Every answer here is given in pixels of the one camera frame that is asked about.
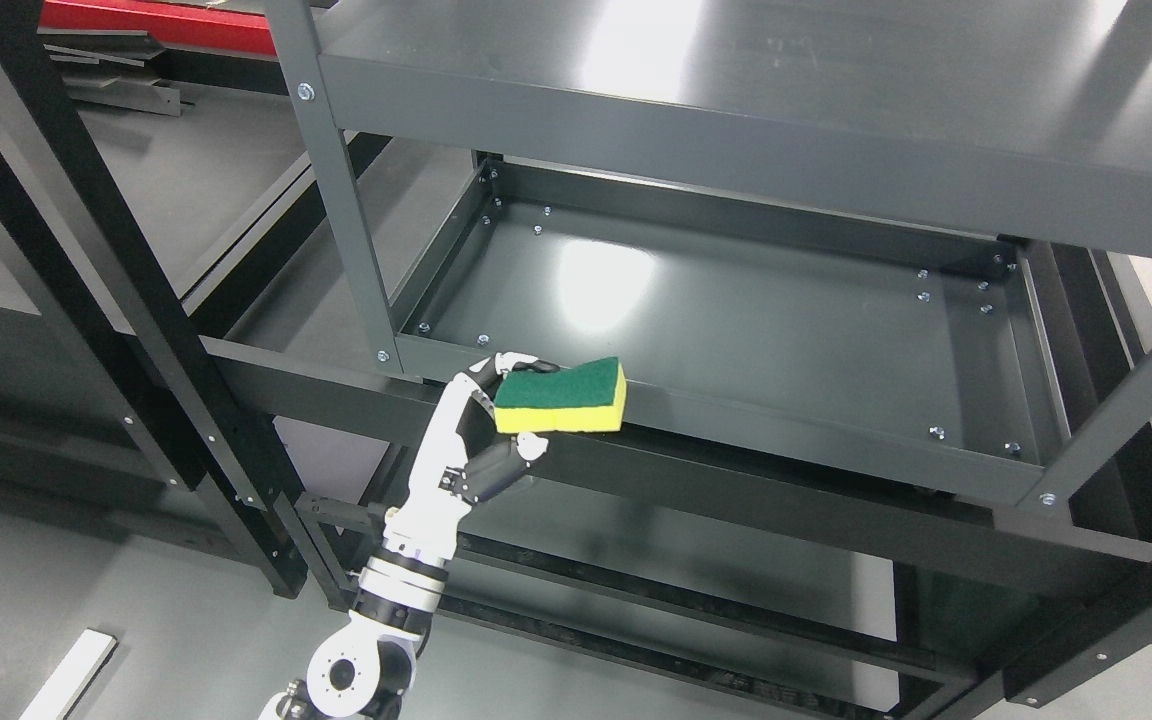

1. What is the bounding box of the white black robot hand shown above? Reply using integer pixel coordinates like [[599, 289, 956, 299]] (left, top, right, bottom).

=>
[[381, 353, 558, 568]]

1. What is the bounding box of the green yellow sponge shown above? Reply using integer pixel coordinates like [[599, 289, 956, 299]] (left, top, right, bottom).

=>
[[493, 357, 628, 435]]

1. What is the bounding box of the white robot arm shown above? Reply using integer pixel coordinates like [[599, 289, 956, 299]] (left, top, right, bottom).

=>
[[259, 541, 449, 719]]

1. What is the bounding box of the grey metal shelf cart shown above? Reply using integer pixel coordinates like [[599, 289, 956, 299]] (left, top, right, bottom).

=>
[[268, 1, 1152, 510]]

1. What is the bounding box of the red metal beam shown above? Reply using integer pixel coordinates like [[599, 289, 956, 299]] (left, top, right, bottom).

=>
[[38, 1, 276, 56]]

